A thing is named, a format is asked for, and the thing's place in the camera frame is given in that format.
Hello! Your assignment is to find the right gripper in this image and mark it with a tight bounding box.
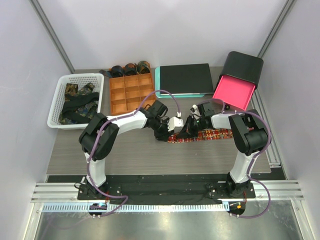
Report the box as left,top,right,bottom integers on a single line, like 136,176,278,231
177,115,206,140

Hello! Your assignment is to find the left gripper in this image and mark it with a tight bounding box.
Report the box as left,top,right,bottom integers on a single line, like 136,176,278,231
151,117,175,142

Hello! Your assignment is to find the multicoloured plaid tie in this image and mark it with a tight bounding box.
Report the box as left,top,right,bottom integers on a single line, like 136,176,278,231
167,128,233,144

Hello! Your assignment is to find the black pink drawer cabinet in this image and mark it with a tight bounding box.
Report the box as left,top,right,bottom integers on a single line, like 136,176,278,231
213,51,264,111

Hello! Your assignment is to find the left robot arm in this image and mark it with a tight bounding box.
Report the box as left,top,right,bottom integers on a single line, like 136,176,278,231
78,100,174,200

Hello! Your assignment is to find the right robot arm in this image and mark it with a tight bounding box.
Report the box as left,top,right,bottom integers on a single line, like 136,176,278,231
176,101,271,198

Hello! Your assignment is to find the orange compartment tray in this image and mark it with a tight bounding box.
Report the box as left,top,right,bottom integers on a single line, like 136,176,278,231
109,73,155,116

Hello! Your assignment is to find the black notebook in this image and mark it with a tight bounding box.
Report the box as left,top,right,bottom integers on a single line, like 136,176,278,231
160,63,214,95

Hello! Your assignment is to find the teal tray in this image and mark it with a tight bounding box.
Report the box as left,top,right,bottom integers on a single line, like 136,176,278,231
154,66,205,99

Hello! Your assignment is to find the rolled brown floral tie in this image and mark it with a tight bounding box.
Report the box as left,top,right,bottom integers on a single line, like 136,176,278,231
123,63,137,76

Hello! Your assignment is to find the dark floral tie in basket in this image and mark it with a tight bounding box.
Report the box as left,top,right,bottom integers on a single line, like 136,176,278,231
58,82,99,125

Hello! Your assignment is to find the white perforated plastic basket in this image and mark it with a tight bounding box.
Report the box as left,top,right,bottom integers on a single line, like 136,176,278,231
47,73,104,130

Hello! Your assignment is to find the black tie in basket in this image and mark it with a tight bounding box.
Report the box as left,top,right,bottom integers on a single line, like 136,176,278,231
59,92,99,125

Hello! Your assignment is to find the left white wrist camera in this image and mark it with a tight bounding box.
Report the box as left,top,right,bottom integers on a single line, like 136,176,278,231
167,112,184,132

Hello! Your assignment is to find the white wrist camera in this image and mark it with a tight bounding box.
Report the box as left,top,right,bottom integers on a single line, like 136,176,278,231
190,104,201,120
167,112,184,132

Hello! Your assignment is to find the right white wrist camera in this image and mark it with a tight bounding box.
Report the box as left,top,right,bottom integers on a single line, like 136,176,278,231
190,104,201,120

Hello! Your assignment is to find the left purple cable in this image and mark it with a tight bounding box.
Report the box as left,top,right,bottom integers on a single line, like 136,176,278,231
86,89,183,218

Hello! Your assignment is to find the purple cable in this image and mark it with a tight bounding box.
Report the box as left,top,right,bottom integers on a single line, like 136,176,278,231
86,89,183,218
191,98,273,220

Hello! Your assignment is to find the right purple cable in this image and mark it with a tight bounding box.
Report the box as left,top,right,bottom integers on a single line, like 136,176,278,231
191,98,273,220

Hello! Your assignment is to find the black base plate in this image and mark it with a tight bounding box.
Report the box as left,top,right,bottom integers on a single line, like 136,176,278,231
47,172,266,206

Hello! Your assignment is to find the white slotted cable duct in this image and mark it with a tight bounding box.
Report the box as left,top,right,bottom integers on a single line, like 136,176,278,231
42,201,230,214

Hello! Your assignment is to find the aluminium rail frame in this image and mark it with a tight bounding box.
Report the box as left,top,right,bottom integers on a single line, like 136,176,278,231
31,180,304,203

